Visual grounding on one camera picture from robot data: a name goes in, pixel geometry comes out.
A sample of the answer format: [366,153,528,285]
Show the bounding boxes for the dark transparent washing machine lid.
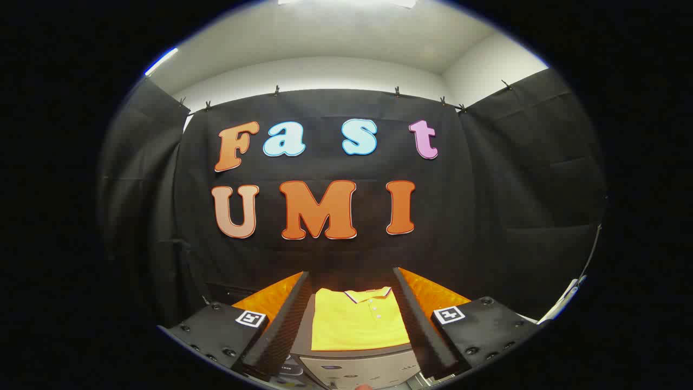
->
[205,281,256,305]

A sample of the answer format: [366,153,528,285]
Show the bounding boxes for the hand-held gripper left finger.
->
[157,271,313,381]

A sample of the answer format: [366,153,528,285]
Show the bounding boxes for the ceiling light panel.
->
[277,0,417,9]

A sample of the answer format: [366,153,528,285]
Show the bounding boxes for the yellow polo shirt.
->
[311,286,411,352]

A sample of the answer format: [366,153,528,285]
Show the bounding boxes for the ceiling light strip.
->
[144,48,179,76]

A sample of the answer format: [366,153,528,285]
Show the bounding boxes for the grey washing machine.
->
[271,353,306,390]

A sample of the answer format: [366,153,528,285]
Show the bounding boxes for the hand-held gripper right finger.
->
[392,266,545,381]

